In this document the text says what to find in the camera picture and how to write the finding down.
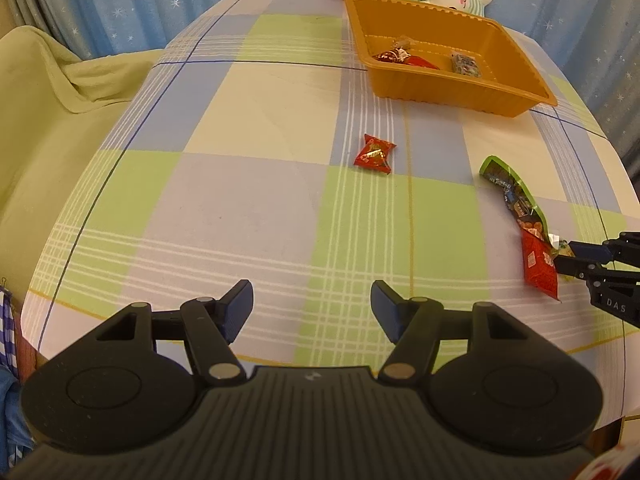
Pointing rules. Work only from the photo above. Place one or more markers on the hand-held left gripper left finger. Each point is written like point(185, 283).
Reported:
point(240, 305)

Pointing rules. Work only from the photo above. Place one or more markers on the yellow green snack packet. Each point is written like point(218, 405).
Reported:
point(565, 249)

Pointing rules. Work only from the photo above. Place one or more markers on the blue white checked cloth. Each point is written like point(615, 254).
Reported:
point(6, 320)

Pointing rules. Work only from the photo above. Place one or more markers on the silver grey snack packet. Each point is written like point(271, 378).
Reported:
point(465, 64)

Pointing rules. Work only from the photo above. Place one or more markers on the orange plastic tray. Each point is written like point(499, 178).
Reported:
point(450, 95)

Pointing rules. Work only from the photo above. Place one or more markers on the pale green chair cover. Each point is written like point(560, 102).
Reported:
point(50, 135)

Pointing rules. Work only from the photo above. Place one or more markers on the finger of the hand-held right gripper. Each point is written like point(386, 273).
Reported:
point(585, 250)
point(575, 266)

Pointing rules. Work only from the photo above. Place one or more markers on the red snack packet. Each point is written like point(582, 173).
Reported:
point(537, 270)

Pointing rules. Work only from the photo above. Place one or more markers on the checked tablecloth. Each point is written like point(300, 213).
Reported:
point(250, 110)

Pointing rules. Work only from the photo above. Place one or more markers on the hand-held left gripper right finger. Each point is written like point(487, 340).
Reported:
point(385, 305)

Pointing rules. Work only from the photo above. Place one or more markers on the grey green curtain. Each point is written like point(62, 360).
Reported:
point(20, 5)

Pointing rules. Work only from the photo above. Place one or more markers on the red candy packet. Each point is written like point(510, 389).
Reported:
point(374, 154)

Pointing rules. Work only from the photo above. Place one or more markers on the long green snack packet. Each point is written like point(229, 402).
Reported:
point(510, 190)

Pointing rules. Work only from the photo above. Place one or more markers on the red gold candy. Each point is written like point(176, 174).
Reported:
point(392, 56)

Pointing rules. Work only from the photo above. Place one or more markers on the brown candy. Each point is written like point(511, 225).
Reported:
point(402, 42)

